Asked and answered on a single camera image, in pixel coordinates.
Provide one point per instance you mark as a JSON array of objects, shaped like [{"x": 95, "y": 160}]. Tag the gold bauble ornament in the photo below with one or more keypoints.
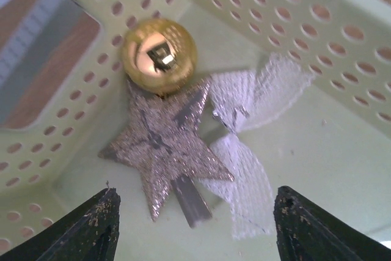
[{"x": 159, "y": 55}]

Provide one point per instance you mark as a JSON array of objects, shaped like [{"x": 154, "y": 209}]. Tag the grey slotted cable duct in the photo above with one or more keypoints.
[{"x": 22, "y": 39}]

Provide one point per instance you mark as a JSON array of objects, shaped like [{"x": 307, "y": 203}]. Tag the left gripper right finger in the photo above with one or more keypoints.
[{"x": 305, "y": 231}]

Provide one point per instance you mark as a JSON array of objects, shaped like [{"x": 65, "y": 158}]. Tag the white mesh ribbon bow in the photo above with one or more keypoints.
[{"x": 244, "y": 101}]

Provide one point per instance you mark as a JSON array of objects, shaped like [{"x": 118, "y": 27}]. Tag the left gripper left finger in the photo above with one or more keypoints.
[{"x": 89, "y": 232}]

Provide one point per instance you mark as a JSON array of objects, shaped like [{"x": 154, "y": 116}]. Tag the pale green perforated basket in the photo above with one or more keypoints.
[{"x": 67, "y": 99}]

